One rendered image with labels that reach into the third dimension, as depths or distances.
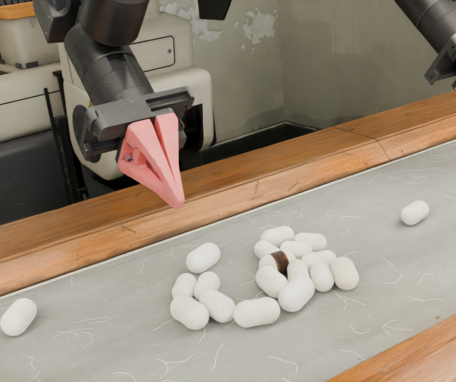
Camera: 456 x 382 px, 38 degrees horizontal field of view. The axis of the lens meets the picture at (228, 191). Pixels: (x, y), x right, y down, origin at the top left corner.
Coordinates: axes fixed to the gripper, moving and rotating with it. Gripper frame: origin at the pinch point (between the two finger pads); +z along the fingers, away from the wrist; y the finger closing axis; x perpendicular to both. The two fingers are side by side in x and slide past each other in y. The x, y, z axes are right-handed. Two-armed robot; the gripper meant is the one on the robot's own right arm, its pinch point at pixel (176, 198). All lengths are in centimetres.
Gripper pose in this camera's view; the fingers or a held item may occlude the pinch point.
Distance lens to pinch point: 58.9
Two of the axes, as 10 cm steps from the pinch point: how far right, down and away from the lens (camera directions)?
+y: 8.5, -2.6, 4.6
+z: 4.6, 8.1, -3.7
